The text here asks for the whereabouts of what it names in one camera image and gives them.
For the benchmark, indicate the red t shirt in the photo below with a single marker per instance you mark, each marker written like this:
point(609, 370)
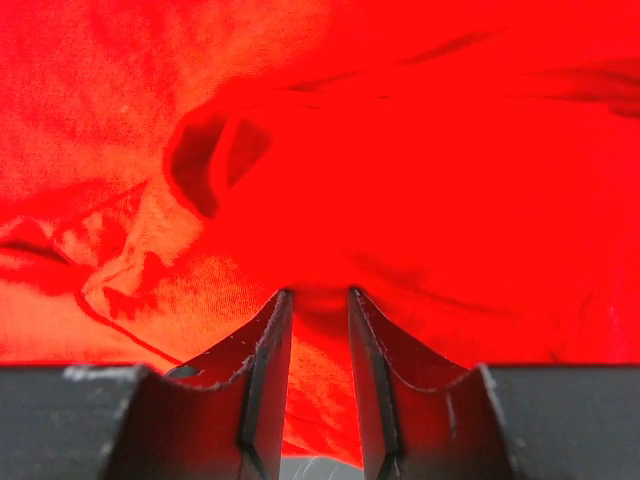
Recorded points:
point(166, 166)

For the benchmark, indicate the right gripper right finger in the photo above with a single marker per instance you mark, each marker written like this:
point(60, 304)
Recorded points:
point(424, 417)

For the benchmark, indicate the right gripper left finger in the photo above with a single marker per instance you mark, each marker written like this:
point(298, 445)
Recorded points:
point(218, 416)

